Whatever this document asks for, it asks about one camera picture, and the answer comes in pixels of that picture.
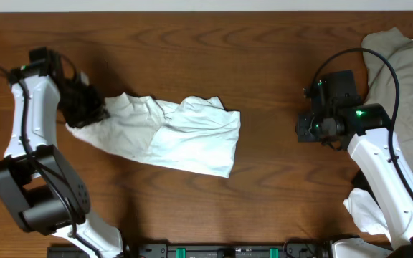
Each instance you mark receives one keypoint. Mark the white Puma t-shirt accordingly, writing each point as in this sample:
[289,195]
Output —
[197,135]

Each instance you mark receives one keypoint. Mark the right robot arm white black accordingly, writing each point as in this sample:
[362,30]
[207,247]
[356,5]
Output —
[365,132]

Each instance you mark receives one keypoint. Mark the grey garment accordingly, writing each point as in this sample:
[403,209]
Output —
[407,93]

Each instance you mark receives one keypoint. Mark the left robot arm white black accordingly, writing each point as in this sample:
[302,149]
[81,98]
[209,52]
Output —
[38,186]

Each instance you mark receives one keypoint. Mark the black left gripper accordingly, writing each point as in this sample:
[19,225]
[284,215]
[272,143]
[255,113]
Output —
[85,108]

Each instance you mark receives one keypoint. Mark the white garment bottom right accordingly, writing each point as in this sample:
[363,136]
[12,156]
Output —
[366,214]

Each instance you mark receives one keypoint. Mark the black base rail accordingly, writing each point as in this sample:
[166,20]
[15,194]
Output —
[350,247]

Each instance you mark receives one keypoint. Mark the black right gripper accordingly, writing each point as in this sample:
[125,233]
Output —
[305,127]

